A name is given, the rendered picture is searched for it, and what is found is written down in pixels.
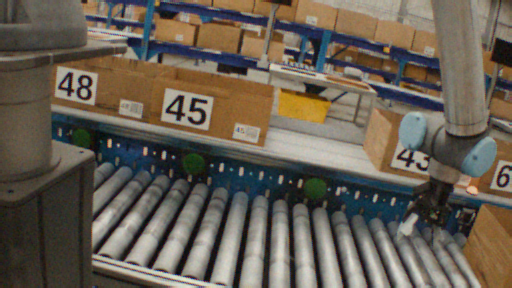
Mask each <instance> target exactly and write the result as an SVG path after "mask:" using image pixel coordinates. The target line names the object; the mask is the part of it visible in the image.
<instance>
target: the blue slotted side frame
mask: <svg viewBox="0 0 512 288"><path fill-rule="evenodd" d="M51 124H52V130H53V131H52V140H55V141H58V142H61V143H65V144H68V145H72V134H70V131H71V130H73V124H75V125H79V126H83V127H88V128H94V130H95V133H94V147H93V152H94V154H95V162H96V163H97V168H99V166H100V165H102V164H105V163H110V164H112V165H113V166H114V173H115V172H117V171H118V170H119V169H120V168H122V167H128V168H130V169H131V170H132V179H133V178H134V177H135V175H136V174H137V173H139V172H141V171H146V172H148V173H149V174H150V176H151V181H150V183H149V184H148V185H147V186H146V188H145V191H146V190H147V189H148V188H149V186H150V185H151V184H152V183H153V181H154V180H155V179H157V177H158V176H160V175H164V176H166V177H168V178H169V180H170V185H169V187H168V188H167V190H166V191H165V193H164V194H163V195H167V194H168V193H169V191H170V190H171V188H172V187H173V186H174V185H175V183H176V181H177V180H180V179H182V180H185V181H187V182H188V184H189V191H188V192H187V193H186V195H185V197H184V198H183V199H186V200H188V198H189V196H190V195H191V193H192V191H193V189H194V187H195V186H196V185H197V184H205V185H207V186H208V188H209V195H208V197H207V199H206V201H205V204H209V203H210V202H211V199H212V197H213V192H214V190H215V189H217V188H224V189H225V190H227V189H226V186H227V182H228V181H229V182H230V188H229V189H228V190H227V192H228V199H227V203H226V206H225V208H228V209H230V206H231V203H232V199H233V196H234V194H236V193H237V192H244V193H245V194H246V195H247V196H248V199H249V200H248V205H247V210H246V212H248V213H251V211H252V205H253V200H254V199H255V198H256V197H258V196H263V197H265V194H266V190H270V192H269V196H268V198H266V197H265V198H266V199H267V200H268V203H269V205H268V217H272V215H273V205H274V203H275V202H276V201H278V200H283V201H285V197H286V194H289V198H288V201H287V202H286V201H285V202H286V203H287V204H288V221H290V222H293V220H292V208H293V206H294V205H296V204H298V203H301V204H303V202H304V199H303V198H300V197H299V194H300V190H301V187H300V188H298V187H297V186H298V182H299V180H302V182H303V178H304V174H306V173H308V174H313V175H318V176H323V177H328V178H330V184H329V187H328V188H330V189H329V190H327V194H326V197H325V201H326V206H325V208H324V210H325V211H326V213H327V216H328V219H329V223H330V228H331V229H332V230H333V224H332V220H331V216H332V215H333V214H334V213H335V212H340V211H341V207H342V205H345V209H344V211H343V213H344V214H345V215H346V218H347V221H348V224H349V229H350V232H351V233H353V232H352V229H351V226H350V220H351V218H352V216H354V215H359V213H360V209H361V208H364V210H363V214H362V215H361V216H362V217H363V218H364V220H365V222H366V225H367V227H368V224H369V222H370V220H372V219H374V218H377V214H378V212H379V211H381V215H380V218H379V219H380V220H382V221H381V222H382V223H383V225H384V226H385V228H387V225H388V223H389V222H391V221H394V219H395V217H396V215H398V217H397V220H396V222H397V223H399V225H401V222H402V219H403V216H404V214H405V211H406V209H407V208H408V205H409V202H410V201H412V202H414V201H415V200H417V201H418V197H416V196H414V195H413V187H415V186H411V185H406V184H402V183H399V184H398V183H394V182H390V181H385V180H381V179H376V178H372V177H367V176H363V175H354V174H350V173H345V172H340V171H335V170H332V169H327V168H322V167H317V166H312V165H307V164H302V163H299V162H294V161H289V160H284V159H279V158H274V157H270V156H265V155H260V154H255V153H250V152H245V151H240V150H236V149H231V148H226V147H221V146H216V145H211V144H206V143H203V142H198V141H193V140H188V139H183V138H178V137H173V136H165V135H160V134H155V133H151V132H146V131H142V130H138V129H133V128H129V127H124V126H120V125H115V124H112V123H109V124H107V123H103V122H99V121H94V120H90V119H86V118H83V117H74V116H70V115H66V114H62V113H59V112H58V113H55V112H51ZM60 129H61V136H60V135H59V131H60ZM109 140H112V144H111V147H109V146H108V143H109ZM100 141H102V143H101V142H100ZM126 143H129V144H130V145H129V151H126ZM118 144H120V146H118ZM144 147H147V155H144ZM136 148H137V150H136ZM183 148H189V149H194V150H199V151H204V152H207V153H208V154H209V157H208V163H207V168H206V170H207V174H206V177H205V178H203V177H198V176H193V175H192V180H191V181H188V178H189V175H188V174H184V173H180V165H181V158H182V151H183ZM163 151H166V158H165V159H163V158H162V155H163ZM154 152H155V154H154ZM99 153H101V155H102V156H101V161H99V158H98V155H99ZM172 156H174V158H173V157H172ZM116 157H118V158H119V165H116ZM108 158H109V160H108ZM134 161H136V162H137V164H136V169H133V163H134ZM125 162H126V163H127V164H125ZM221 163H223V164H224V166H223V171H220V170H219V169H220V164H221ZM211 164H212V165H213V166H211ZM152 165H154V166H155V172H154V173H152V172H151V171H152ZM143 167H144V168H143ZM241 167H243V174H242V175H241V176H240V175H239V172H240V168H241ZM231 168H232V170H230V169H231ZM171 169H173V170H174V173H173V177H172V178H171V177H170V171H171ZM161 171H163V172H161ZM261 171H263V177H262V179H261V180H260V179H259V175H260V172H261ZM250 173H252V174H250ZM180 175H181V176H180ZM281 175H282V176H283V180H282V183H281V184H279V178H280V176H281ZM208 177H210V178H211V181H210V186H209V185H208ZM270 177H272V178H270ZM132 179H131V180H130V181H129V182H128V183H127V184H126V185H125V186H127V185H128V184H129V183H130V182H131V181H132ZM199 179H201V180H199ZM290 181H292V182H290ZM218 183H220V184H218ZM247 186H250V190H249V193H248V194H247V193H246V188H247ZM237 187H239V188H237ZM338 187H341V190H340V193H339V195H336V192H337V188H338ZM342 187H346V188H347V189H346V192H343V191H342ZM257 191H259V192H257ZM357 191H360V193H359V197H358V199H355V195H356V192H357ZM347 192H348V194H347ZM375 194H378V196H377V199H376V202H373V198H374V195H375ZM276 195H278V196H276ZM366 196H367V198H365V197H366ZM393 198H395V202H394V205H391V202H392V199H393ZM295 199H297V200H295ZM384 199H385V201H383V200H384ZM314 202H316V204H315V203H314ZM401 202H402V204H401ZM446 203H447V204H448V206H449V207H450V208H451V209H452V213H451V215H450V214H449V213H447V215H446V218H445V222H446V221H447V219H448V217H449V215H450V218H449V220H448V224H447V227H446V228H445V230H446V231H448V232H449V233H450V235H451V237H452V238H453V236H454V235H455V234H456V233H458V230H459V228H460V226H462V228H461V230H460V232H459V233H463V234H464V236H465V237H466V238H467V239H468V237H469V235H470V231H471V229H472V227H473V225H474V223H475V220H476V217H477V214H478V212H479V210H480V208H481V205H482V204H487V205H493V206H496V207H502V208H505V209H510V210H512V206H509V205H506V204H505V205H502V204H499V203H493V202H489V201H486V200H485V201H482V200H479V199H475V198H469V197H465V196H461V195H460V196H457V195H453V194H450V196H449V198H448V201H447V202H446ZM322 205H323V202H322V201H317V200H312V199H308V200H307V204H306V205H305V206H306V207H307V209H308V215H309V222H310V225H314V224H313V218H312V212H313V211H314V210H315V209H316V208H322ZM333 206H335V207H334V208H333ZM464 208H465V209H467V208H469V209H472V210H475V212H474V218H473V220H472V221H470V224H469V225H466V224H464V226H463V224H459V223H458V220H459V218H460V215H461V213H462V211H463V209H464ZM352 209H354V210H353V211H352ZM458 211H460V213H459V216H458V217H457V218H456V214H457V212H458ZM369 213H371V215H369ZM387 216H389V217H388V218H387ZM452 227H453V229H452ZM368 229H369V227H368ZM466 230H468V231H466Z"/></svg>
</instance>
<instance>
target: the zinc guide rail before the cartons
mask: <svg viewBox="0 0 512 288"><path fill-rule="evenodd" d="M51 112H55V113H58V112H59V113H62V114H66V115H70V116H74V117H83V118H86V119H90V120H94V121H99V122H103V123H107V124H109V123H112V124H115V125H120V126H124V127H129V128H133V129H138V130H142V131H146V132H151V133H155V134H160V135H165V136H173V137H178V138H183V139H188V140H193V141H198V142H203V143H206V144H211V145H216V146H221V147H226V148H231V149H236V150H240V151H245V152H250V153H255V154H260V155H265V156H270V157H274V158H279V159H284V160H289V161H294V162H299V163H302V164H307V165H312V166H317V167H322V168H327V169H332V170H335V171H340V172H345V173H350V174H354V175H363V176H367V177H372V178H376V179H381V180H385V181H390V182H394V183H398V184H399V183H402V184H406V185H411V186H415V187H416V186H418V185H420V184H422V183H425V182H427V181H422V180H418V179H414V178H413V179H411V178H406V177H402V176H398V175H393V174H389V173H384V172H381V171H376V170H374V171H372V170H367V169H363V168H358V167H353V166H350V165H345V164H340V163H335V162H331V161H326V160H321V159H317V158H312V157H307V156H302V155H298V154H293V153H289V152H284V151H279V150H274V149H269V148H264V147H259V146H255V145H250V144H245V143H240V142H235V141H230V140H225V139H221V138H216V137H211V136H206V135H202V134H197V133H192V132H183V131H178V130H174V129H169V128H164V127H159V126H156V125H151V124H146V123H142V122H137V121H132V120H128V119H124V118H123V119H120V118H115V117H111V116H107V115H102V114H98V113H95V112H92V113H90V112H86V111H82V110H78V109H74V108H67V107H63V106H59V105H55V104H53V105H52V108H51ZM450 194H453V195H457V196H460V195H461V196H465V197H469V198H475V199H479V200H482V201H485V200H486V201H489V202H493V203H499V204H502V205H505V204H506V205H509V206H512V199H509V198H503V197H499V196H492V195H490V194H486V193H485V194H483V193H479V192H478V195H477V196H473V195H471V194H469V193H467V192H466V190H465V189H461V188H458V187H456V188H454V193H451V192H450Z"/></svg>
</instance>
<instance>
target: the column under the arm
mask: <svg viewBox="0 0 512 288"><path fill-rule="evenodd" d="M94 170H95V154H94V152H92V151H91V150H88V149H85V148H82V147H78V146H72V145H68V144H65V143H61V142H58V141H55V140H52V159H51V160H50V161H49V162H48V163H47V164H46V165H44V166H40V167H38V168H37V169H34V170H31V171H28V172H22V173H17V174H11V175H4V174H0V288H93V287H92V283H93V277H92V271H93V267H92V259H93V255H92V247H93V241H92V235H93V225H92V222H93V209H94V208H93V196H94V183H95V182H94Z"/></svg>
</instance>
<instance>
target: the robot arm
mask: <svg viewBox="0 0 512 288"><path fill-rule="evenodd" d="M431 7H432V10H433V21H434V23H435V34H436V38H437V47H438V55H439V60H440V74H441V79H442V88H443V101H444V116H443V117H442V116H436V115H429V114H423V113H421V112H410V113H408V114H407V115H405V117H404V119H403V120H402V122H401V124H400V125H399V126H400V131H399V137H400V141H401V145H402V146H403V147H404V148H405V149H407V150H410V151H411V152H415V151H418V152H421V153H423V154H425V155H427V156H429V157H430V158H431V160H430V161H429V164H428V170H427V172H428V174H429V177H428V180H429V181H427V182H425V183H422V184H420V185H418V186H416V187H413V195H414V196H416V197H418V201H417V200H415V201H414V202H413V204H411V205H410V206H409V207H408V208H407V209H406V211H405V214H404V216H403V219H402V222H401V225H400V226H399V230H398V233H397V240H396V241H399V240H400V239H401V238H402V237H403V235H404V234H405V235H407V236H408V235H410V233H411V231H412V226H413V224H414V223H415V222H416V221H417V219H418V216H417V215H416V214H417V211H418V213H419V215H420V221H421V223H424V222H428V223H430V224H431V227H432V230H431V234H432V237H431V244H432V247H434V246H435V245H436V243H437V242H438V240H440V241H441V242H443V239H444V238H443V235H442V226H443V227H444V228H446V227H447V224H448V220H449V218H450V215H451V213H452V209H451V208H450V207H449V206H448V204H447V203H446V202H447V201H448V198H449V196H450V192H451V193H454V184H456V183H458V181H459V179H460V177H461V175H468V176H470V177H472V178H479V177H481V176H482V175H483V174H485V173H486V172H487V171H488V170H489V169H490V167H491V166H492V164H493V162H494V161H495V156H496V154H497V145H496V143H495V140H493V138H491V137H488V136H487V121H486V106H485V84H484V68H483V54H482V43H481V32H480V23H479V14H478V5H477V0H431ZM87 32H88V25H87V21H86V19H85V15H84V10H83V8H82V4H81V0H0V51H2V52H7V51H12V52H15V51H34V50H42V51H43V50H54V49H67V48H77V47H82V46H84V45H87V44H88V35H87ZM447 213H449V214H450V215H449V217H448V219H447V221H446V222H445V218H446V215H447Z"/></svg>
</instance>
